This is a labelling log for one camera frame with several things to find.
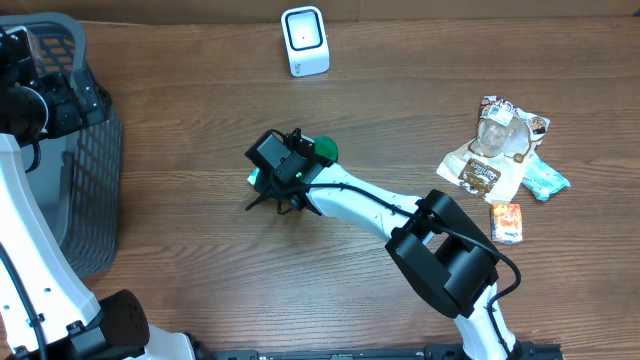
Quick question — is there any beige brown snack bag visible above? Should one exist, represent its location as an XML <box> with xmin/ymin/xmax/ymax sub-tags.
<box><xmin>437</xmin><ymin>95</ymin><xmax>550</xmax><ymax>204</ymax></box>

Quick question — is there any grey plastic mesh basket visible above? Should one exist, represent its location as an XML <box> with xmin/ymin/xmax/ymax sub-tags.
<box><xmin>1</xmin><ymin>12</ymin><xmax>124</xmax><ymax>276</ymax></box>

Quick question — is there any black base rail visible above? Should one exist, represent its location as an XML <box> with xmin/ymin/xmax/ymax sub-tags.
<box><xmin>211</xmin><ymin>342</ymin><xmax>564</xmax><ymax>360</ymax></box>

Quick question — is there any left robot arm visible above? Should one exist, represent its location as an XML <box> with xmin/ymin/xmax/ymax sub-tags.
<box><xmin>1</xmin><ymin>26</ymin><xmax>214</xmax><ymax>360</ymax></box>

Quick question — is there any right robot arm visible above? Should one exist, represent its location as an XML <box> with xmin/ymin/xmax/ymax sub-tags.
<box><xmin>245</xmin><ymin>129</ymin><xmax>521</xmax><ymax>359</ymax></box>

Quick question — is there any white barcode scanner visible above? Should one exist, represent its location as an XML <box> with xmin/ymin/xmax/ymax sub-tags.
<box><xmin>281</xmin><ymin>5</ymin><xmax>330</xmax><ymax>77</ymax></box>

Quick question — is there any teal tissue pack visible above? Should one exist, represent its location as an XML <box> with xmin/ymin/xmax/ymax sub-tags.
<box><xmin>522</xmin><ymin>152</ymin><xmax>571</xmax><ymax>202</ymax></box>

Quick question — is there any orange snack packet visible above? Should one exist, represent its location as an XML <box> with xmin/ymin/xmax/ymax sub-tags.
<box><xmin>491</xmin><ymin>203</ymin><xmax>523</xmax><ymax>244</ymax></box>

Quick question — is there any small teal wipes pack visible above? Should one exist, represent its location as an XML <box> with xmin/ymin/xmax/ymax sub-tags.
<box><xmin>247</xmin><ymin>168</ymin><xmax>260</xmax><ymax>186</ymax></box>

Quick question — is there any green lid jar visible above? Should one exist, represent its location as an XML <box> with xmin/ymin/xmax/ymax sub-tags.
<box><xmin>314</xmin><ymin>136</ymin><xmax>339</xmax><ymax>162</ymax></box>

